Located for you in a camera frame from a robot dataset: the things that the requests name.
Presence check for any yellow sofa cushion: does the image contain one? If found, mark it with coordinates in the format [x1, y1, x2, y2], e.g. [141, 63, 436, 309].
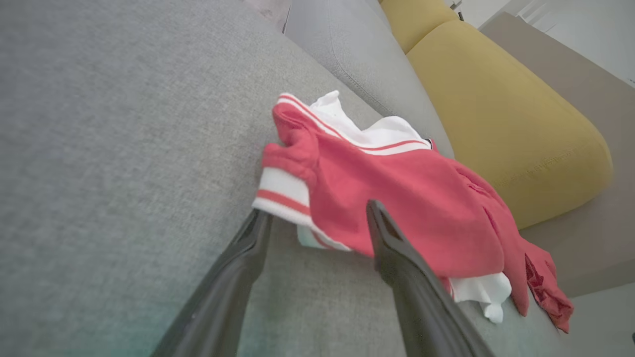
[380, 0, 614, 230]

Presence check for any red and white jacket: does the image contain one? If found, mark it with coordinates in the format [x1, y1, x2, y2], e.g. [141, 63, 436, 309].
[252, 90, 575, 334]

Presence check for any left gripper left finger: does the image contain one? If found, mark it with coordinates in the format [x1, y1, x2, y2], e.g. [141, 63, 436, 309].
[151, 208, 273, 357]

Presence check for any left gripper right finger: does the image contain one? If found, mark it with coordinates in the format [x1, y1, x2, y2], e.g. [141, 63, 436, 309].
[366, 200, 497, 357]

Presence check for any grey sofa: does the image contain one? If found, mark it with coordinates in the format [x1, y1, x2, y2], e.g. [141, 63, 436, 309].
[0, 0, 566, 357]

